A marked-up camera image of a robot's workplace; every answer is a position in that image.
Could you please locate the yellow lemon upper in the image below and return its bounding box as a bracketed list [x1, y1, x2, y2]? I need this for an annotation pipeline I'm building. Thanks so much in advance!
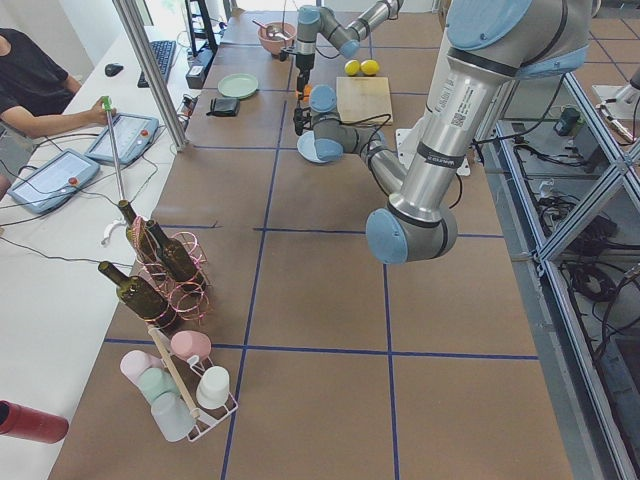
[360, 59, 380, 76]

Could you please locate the pale blue cup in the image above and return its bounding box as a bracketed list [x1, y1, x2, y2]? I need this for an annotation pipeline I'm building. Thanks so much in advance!
[151, 392, 195, 442]

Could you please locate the teach pendant tablet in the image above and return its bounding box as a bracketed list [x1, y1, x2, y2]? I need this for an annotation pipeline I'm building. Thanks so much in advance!
[8, 149, 100, 214]
[85, 113, 159, 166]

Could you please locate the light blue plate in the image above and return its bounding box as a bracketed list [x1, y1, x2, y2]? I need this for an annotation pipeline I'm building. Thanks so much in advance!
[297, 131, 331, 164]

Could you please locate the copper wire bottle rack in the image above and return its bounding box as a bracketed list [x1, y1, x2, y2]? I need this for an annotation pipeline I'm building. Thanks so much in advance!
[136, 216, 211, 327]

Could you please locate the red bottle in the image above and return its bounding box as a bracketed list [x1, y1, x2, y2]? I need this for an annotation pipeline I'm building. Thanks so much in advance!
[1, 400, 69, 444]

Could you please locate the teach pendant tablet near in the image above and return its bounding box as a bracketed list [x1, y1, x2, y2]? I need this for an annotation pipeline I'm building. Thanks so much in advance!
[8, 149, 100, 214]

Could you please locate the teach pendant tablet far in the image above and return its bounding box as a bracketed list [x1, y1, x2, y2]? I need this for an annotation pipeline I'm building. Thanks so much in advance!
[85, 113, 159, 166]

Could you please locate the pale pink cup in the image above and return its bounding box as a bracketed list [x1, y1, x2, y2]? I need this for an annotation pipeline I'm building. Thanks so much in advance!
[119, 350, 164, 384]

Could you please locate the yellow lemon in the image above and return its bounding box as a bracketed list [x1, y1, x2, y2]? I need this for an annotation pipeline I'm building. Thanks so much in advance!
[360, 59, 380, 76]
[344, 59, 360, 77]

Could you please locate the black computer mouse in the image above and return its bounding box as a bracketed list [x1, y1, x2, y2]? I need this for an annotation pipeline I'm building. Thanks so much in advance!
[104, 63, 124, 78]

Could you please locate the pink bowl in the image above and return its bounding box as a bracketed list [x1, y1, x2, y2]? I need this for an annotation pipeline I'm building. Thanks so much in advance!
[258, 21, 297, 56]

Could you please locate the dark grey folded cloth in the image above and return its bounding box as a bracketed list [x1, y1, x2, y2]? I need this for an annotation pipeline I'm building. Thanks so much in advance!
[207, 97, 240, 117]

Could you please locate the light green cup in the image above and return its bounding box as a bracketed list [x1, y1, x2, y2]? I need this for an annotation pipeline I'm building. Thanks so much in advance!
[136, 367, 179, 404]

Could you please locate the white cup rack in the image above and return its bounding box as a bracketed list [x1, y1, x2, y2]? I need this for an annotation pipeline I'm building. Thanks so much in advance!
[137, 328, 238, 442]

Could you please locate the dark wine bottle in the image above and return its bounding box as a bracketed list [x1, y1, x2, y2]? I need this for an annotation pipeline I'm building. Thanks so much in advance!
[98, 261, 175, 327]
[117, 200, 154, 263]
[145, 219, 206, 293]

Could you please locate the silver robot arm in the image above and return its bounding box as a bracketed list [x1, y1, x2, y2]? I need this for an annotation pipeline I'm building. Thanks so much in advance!
[293, 1, 592, 264]
[282, 0, 404, 97]

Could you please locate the aluminium frame post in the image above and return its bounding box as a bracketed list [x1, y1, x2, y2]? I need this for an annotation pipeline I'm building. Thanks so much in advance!
[112, 0, 188, 152]

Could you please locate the white cup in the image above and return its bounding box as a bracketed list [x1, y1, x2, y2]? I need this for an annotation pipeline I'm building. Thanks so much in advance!
[196, 366, 230, 410]

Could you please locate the green handled grabber stick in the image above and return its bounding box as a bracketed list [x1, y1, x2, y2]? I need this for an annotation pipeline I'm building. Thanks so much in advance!
[100, 95, 132, 246]

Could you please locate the person in black shirt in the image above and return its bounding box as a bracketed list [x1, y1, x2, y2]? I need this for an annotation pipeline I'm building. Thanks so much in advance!
[0, 27, 117, 201]

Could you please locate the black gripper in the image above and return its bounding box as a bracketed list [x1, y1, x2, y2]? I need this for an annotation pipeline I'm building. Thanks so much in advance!
[278, 44, 314, 94]
[293, 102, 313, 136]

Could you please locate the black keyboard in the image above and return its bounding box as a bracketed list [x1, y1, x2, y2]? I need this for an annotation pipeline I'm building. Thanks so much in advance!
[149, 40, 177, 83]

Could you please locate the wooden cutting board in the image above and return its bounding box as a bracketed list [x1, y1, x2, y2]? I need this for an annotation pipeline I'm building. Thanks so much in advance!
[336, 77, 393, 124]

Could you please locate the yellow lemon lower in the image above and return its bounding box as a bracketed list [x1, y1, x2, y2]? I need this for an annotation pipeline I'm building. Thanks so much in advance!
[344, 59, 360, 77]

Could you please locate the light green plate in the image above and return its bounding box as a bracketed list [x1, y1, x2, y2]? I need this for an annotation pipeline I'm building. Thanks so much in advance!
[217, 73, 259, 100]

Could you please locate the metal scoop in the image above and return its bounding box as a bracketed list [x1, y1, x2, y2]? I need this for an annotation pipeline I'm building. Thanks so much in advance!
[252, 19, 293, 41]

